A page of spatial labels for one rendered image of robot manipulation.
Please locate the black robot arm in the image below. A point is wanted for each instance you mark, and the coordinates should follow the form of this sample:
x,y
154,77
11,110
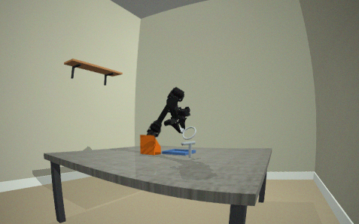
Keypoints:
x,y
172,101

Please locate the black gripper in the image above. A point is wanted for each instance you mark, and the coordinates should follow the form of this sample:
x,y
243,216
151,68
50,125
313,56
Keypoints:
x,y
173,121

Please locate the grey t-shaped metal stake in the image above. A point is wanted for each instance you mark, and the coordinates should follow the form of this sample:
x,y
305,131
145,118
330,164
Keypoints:
x,y
190,146

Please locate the blue tray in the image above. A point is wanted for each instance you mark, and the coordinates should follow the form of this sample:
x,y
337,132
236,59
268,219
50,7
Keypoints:
x,y
178,152

